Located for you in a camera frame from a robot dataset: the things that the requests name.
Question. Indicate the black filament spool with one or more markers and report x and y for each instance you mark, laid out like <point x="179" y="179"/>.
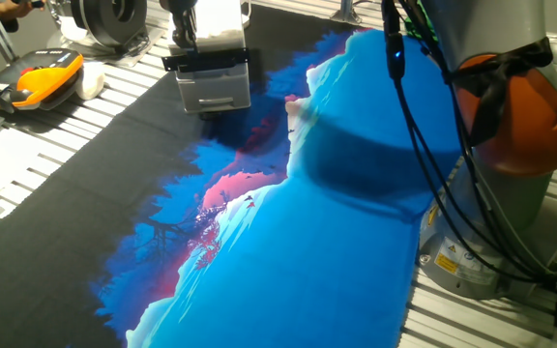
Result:
<point x="109" y="19"/>

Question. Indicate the landscape print desk mat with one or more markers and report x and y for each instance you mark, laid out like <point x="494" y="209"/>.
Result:
<point x="307" y="266"/>

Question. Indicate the small silver drawer cabinet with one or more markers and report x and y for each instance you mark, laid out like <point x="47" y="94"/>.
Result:
<point x="215" y="84"/>

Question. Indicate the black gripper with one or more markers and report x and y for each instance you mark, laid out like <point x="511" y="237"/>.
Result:
<point x="179" y="5"/>

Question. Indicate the silver and orange robot arm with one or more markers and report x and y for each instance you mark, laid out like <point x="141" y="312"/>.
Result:
<point x="491" y="24"/>

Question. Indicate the person's hand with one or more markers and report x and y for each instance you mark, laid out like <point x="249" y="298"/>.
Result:
<point x="15" y="9"/>

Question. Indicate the small black handheld device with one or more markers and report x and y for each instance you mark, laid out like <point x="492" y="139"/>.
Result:
<point x="37" y="3"/>

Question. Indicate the orange and black teach pendant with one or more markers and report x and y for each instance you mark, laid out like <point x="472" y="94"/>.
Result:
<point x="41" y="79"/>

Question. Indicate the white foam block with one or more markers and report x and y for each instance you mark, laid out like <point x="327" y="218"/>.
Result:
<point x="90" y="82"/>

